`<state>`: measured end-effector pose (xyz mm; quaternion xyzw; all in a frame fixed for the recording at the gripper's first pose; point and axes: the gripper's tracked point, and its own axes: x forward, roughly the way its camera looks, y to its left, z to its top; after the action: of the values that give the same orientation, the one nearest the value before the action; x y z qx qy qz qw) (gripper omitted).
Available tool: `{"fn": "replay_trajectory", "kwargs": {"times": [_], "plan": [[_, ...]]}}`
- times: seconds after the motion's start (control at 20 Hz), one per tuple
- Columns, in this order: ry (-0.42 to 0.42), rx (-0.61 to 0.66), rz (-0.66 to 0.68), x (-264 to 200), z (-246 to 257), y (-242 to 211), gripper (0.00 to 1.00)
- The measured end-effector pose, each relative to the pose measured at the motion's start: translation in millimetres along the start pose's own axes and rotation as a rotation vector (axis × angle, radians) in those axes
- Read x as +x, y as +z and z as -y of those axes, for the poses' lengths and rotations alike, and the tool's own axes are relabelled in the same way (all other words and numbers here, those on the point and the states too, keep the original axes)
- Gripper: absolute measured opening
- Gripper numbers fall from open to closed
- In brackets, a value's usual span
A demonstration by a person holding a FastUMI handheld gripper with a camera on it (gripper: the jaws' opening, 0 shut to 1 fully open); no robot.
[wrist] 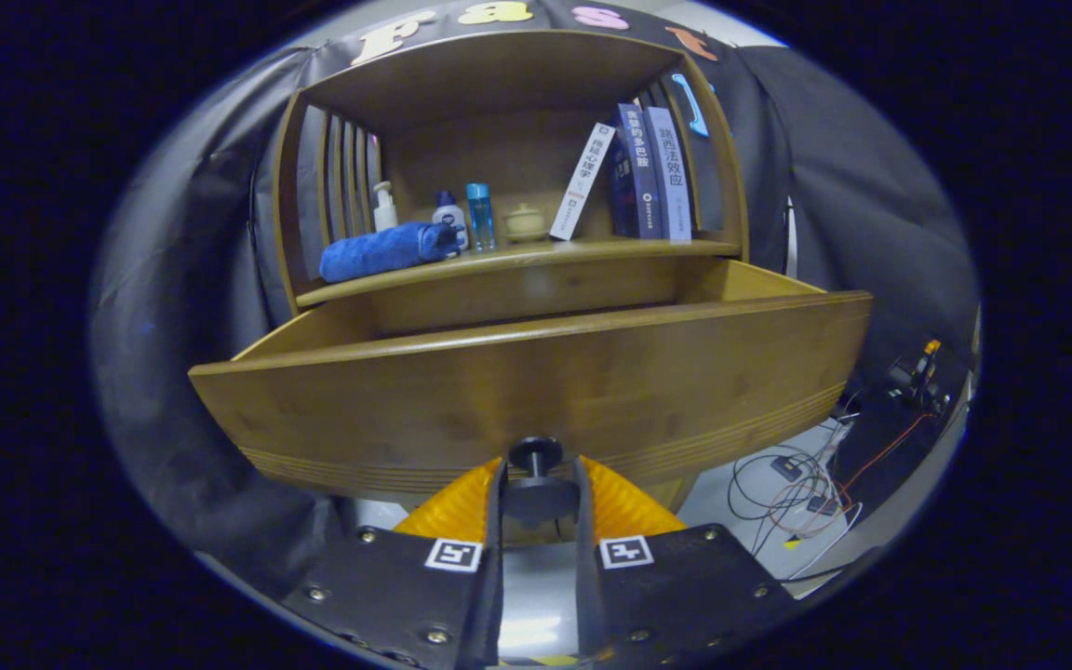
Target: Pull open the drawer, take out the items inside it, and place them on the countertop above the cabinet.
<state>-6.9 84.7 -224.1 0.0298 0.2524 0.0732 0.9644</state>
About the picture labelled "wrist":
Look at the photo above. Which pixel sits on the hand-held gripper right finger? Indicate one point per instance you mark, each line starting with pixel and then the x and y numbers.
pixel 586 596

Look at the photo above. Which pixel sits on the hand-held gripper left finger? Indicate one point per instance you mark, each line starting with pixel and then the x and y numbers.
pixel 495 596

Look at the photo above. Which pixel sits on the wooden drawer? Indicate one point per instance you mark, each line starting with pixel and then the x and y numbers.
pixel 536 391

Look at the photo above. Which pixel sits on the wooden countertop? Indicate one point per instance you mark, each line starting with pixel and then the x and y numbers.
pixel 536 253

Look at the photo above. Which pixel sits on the wooden cabinet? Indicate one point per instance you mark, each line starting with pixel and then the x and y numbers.
pixel 499 74

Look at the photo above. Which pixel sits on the blue folded towel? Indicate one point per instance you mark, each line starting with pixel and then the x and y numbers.
pixel 378 251

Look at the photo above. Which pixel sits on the beige lidded teacup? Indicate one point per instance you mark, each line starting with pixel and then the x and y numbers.
pixel 525 223

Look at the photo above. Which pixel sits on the clear blue bottle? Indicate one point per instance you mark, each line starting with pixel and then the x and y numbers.
pixel 480 219

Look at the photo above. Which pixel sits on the white bottle with blue cap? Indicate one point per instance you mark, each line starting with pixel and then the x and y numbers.
pixel 450 216

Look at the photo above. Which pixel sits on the white pump bottle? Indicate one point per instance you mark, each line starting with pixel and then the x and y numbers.
pixel 385 216

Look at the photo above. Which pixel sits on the black and orange tool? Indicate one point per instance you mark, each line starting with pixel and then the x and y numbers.
pixel 917 377

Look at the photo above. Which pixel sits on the dark navy book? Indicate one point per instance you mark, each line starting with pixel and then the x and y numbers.
pixel 623 195

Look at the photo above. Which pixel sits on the white book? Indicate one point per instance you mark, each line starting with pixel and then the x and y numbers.
pixel 582 181

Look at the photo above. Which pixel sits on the lilac grey book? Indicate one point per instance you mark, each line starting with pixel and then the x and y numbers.
pixel 669 177

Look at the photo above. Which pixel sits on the blue spine book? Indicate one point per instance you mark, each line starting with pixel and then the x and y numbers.
pixel 643 172

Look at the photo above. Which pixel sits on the black backdrop cloth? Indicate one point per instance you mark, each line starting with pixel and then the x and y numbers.
pixel 871 205

